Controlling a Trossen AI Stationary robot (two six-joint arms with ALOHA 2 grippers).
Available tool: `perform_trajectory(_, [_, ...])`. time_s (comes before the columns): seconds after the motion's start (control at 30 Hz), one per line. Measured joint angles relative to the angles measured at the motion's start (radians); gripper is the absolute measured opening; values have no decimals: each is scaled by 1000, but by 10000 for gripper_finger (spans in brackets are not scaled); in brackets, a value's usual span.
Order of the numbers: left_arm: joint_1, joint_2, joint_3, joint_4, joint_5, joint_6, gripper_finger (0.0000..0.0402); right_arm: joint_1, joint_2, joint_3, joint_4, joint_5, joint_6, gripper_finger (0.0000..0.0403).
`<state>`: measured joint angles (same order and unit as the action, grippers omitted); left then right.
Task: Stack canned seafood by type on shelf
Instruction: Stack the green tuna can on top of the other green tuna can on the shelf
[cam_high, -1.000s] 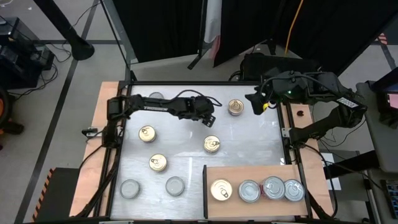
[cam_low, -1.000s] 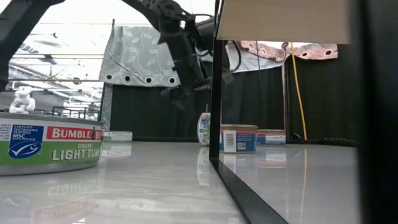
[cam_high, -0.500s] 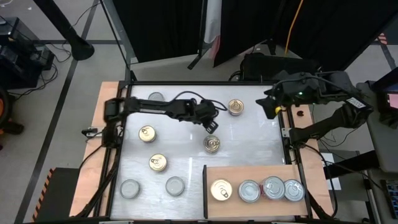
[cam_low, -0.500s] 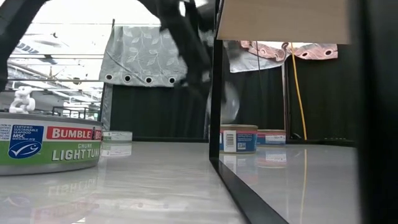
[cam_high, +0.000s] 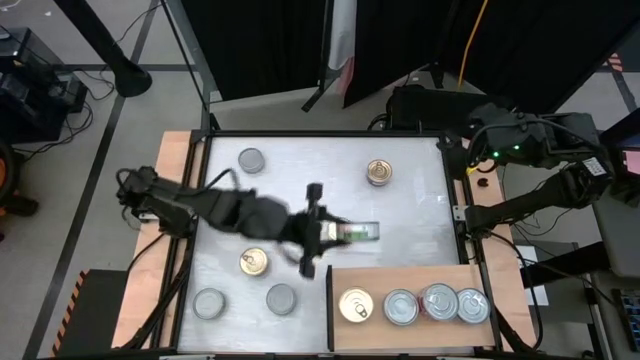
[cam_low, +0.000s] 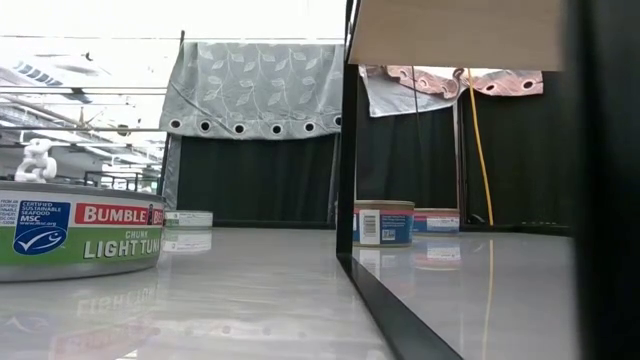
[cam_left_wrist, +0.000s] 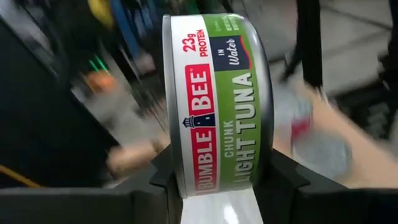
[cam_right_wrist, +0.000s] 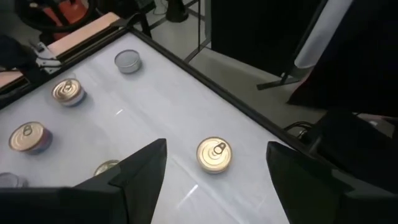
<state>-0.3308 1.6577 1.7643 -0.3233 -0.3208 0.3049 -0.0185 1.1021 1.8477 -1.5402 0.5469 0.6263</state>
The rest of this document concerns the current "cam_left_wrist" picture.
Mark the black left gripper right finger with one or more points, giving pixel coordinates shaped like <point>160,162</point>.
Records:
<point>311,207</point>

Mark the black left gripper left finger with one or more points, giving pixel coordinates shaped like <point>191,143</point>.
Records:
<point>93,207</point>

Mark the green Bumble Bee tuna can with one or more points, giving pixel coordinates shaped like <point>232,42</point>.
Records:
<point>217,109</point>

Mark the orange black vacuum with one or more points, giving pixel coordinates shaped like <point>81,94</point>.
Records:
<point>101,82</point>

